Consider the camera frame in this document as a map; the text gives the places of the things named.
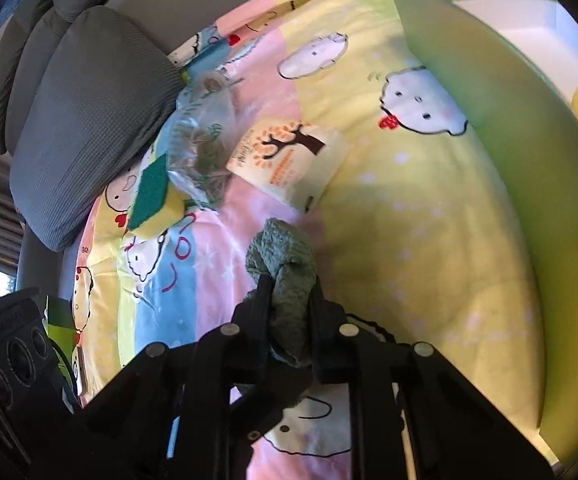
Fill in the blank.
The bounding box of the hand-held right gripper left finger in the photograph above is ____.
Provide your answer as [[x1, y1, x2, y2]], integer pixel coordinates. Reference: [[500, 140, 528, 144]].
[[34, 274, 315, 480]]

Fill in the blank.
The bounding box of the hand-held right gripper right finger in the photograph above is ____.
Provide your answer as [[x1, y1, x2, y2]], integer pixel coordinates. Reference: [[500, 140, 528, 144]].
[[309, 279, 556, 480]]

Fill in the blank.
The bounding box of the green cloth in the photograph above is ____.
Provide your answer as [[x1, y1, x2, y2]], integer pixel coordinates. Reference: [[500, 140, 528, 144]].
[[245, 217, 318, 367]]

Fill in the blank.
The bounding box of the tree print tissue pack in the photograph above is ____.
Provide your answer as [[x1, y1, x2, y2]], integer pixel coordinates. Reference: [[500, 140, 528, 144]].
[[226, 117, 350, 213]]

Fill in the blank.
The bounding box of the yellow and green sponge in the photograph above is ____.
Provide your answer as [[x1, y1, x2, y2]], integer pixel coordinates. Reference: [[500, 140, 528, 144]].
[[126, 152, 186, 238]]

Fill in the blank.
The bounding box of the green cardboard box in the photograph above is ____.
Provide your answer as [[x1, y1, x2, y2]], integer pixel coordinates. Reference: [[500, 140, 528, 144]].
[[384, 0, 578, 466]]

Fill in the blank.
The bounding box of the green cardboard piece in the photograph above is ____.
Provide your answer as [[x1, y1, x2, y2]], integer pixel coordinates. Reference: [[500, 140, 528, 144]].
[[45, 295, 78, 353]]

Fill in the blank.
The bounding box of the cartoon printed blanket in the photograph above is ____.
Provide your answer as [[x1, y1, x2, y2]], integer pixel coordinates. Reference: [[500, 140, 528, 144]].
[[69, 0, 545, 480]]

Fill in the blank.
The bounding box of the clear plastic bag of seeds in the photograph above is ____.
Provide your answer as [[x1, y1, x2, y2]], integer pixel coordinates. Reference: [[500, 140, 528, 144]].
[[161, 72, 242, 211]]

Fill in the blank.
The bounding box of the large grey sofa cushion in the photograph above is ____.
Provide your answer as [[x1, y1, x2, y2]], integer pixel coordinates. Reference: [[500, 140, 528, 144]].
[[9, 6, 182, 253]]

